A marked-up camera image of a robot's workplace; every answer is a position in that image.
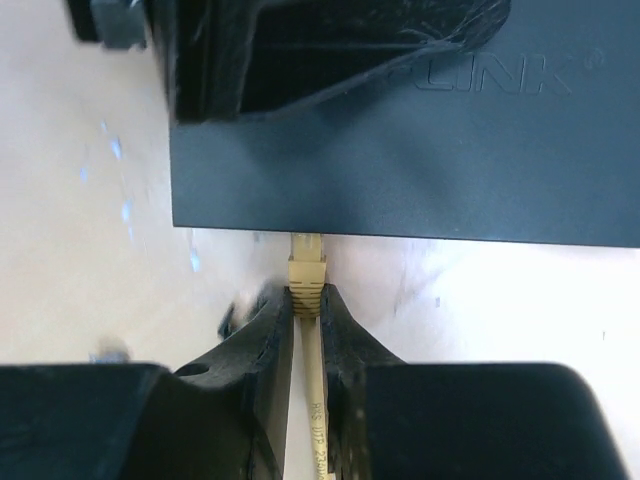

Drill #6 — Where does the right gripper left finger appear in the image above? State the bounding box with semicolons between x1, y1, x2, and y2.
1;285;293;479

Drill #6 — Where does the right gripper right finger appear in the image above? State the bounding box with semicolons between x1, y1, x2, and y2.
320;285;628;479

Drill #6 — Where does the small black network switch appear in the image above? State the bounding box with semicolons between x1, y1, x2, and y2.
170;1;639;248

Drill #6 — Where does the long black ethernet cable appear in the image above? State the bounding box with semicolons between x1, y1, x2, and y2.
217;287;274;341

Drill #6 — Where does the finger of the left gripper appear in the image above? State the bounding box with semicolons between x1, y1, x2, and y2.
149;1;511;123
64;0;147;50

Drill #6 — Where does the long yellow ethernet cable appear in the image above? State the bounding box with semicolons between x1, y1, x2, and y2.
287;232;334;480

